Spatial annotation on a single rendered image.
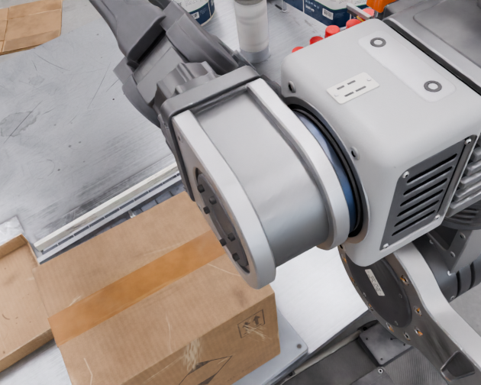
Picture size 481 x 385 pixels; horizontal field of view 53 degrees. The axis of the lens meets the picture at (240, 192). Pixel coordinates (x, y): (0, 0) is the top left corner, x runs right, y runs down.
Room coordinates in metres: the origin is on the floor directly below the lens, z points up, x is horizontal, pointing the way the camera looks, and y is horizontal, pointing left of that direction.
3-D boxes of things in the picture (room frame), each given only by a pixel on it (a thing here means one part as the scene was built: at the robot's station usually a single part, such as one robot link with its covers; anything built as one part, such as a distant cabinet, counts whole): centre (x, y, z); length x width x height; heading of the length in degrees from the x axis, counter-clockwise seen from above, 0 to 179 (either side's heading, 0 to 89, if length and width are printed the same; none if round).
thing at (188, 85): (0.33, 0.02, 1.45); 0.09 x 0.08 x 0.12; 111
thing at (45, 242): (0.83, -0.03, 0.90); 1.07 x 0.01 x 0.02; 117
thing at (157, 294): (0.35, 0.16, 0.99); 0.30 x 0.24 x 0.27; 113
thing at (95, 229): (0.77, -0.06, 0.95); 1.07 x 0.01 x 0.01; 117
